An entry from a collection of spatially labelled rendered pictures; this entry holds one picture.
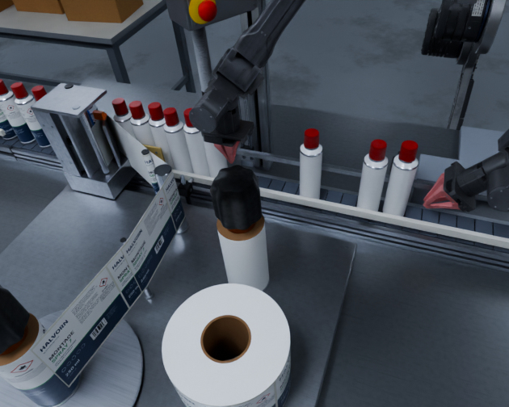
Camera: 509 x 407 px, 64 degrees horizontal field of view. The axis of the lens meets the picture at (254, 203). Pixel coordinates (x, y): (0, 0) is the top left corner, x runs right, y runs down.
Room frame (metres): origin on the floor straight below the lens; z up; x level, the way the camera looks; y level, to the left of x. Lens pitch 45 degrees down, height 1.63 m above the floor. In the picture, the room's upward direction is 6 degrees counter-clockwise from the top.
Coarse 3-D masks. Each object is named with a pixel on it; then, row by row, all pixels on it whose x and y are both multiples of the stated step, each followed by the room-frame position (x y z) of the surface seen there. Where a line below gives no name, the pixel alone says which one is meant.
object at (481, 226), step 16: (16, 144) 1.10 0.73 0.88; (32, 144) 1.09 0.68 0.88; (288, 192) 0.76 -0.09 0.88; (320, 192) 0.75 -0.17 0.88; (336, 192) 0.74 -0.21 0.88; (304, 208) 0.70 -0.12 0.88; (416, 208) 0.66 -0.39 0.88; (384, 224) 0.62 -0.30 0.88; (448, 224) 0.60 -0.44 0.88; (464, 224) 0.59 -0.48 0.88; (480, 224) 0.59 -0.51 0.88; (496, 224) 0.59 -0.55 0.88; (448, 240) 0.56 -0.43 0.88; (464, 240) 0.55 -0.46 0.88
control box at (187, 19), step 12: (168, 0) 0.90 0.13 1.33; (180, 0) 0.84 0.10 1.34; (192, 0) 0.83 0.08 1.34; (216, 0) 0.86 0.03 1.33; (228, 0) 0.87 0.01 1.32; (240, 0) 0.89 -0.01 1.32; (252, 0) 0.90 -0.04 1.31; (168, 12) 0.91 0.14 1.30; (180, 12) 0.85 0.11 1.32; (192, 12) 0.83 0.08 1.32; (228, 12) 0.87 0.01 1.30; (240, 12) 0.89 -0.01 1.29; (180, 24) 0.86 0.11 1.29; (192, 24) 0.83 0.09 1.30; (204, 24) 0.84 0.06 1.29
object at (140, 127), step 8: (136, 104) 0.92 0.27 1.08; (136, 112) 0.91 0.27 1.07; (144, 112) 0.92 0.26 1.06; (136, 120) 0.91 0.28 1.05; (144, 120) 0.91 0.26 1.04; (136, 128) 0.90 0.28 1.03; (144, 128) 0.90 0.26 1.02; (136, 136) 0.91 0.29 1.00; (144, 136) 0.90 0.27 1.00; (152, 136) 0.91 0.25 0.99; (144, 144) 0.90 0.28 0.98; (152, 144) 0.91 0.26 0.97
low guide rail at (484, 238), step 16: (176, 176) 0.84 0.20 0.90; (192, 176) 0.82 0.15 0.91; (272, 192) 0.73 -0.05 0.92; (320, 208) 0.68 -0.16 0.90; (336, 208) 0.66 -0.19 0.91; (352, 208) 0.65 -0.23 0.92; (400, 224) 0.60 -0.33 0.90; (416, 224) 0.58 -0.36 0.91; (432, 224) 0.58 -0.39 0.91; (480, 240) 0.53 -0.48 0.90; (496, 240) 0.52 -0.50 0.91
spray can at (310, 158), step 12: (312, 132) 0.73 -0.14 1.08; (312, 144) 0.71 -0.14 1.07; (300, 156) 0.73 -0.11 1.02; (312, 156) 0.70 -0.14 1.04; (300, 168) 0.73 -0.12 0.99; (312, 168) 0.71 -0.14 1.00; (300, 180) 0.73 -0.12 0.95; (312, 180) 0.71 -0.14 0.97; (300, 192) 0.73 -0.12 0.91; (312, 192) 0.71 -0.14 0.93
